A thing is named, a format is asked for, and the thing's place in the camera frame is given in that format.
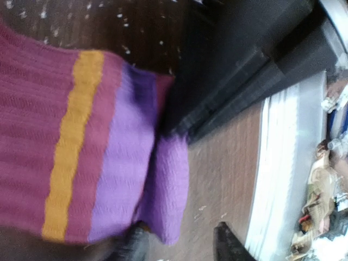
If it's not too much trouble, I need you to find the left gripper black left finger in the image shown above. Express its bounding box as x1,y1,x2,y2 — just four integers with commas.
108,221,150,261

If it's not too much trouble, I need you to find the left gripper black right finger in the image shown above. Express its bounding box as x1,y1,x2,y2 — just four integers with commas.
213,222,256,261

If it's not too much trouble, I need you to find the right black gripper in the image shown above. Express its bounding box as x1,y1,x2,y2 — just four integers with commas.
160,1,345,144

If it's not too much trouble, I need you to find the maroon orange purple striped sock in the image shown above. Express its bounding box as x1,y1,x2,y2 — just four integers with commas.
1,25,189,244

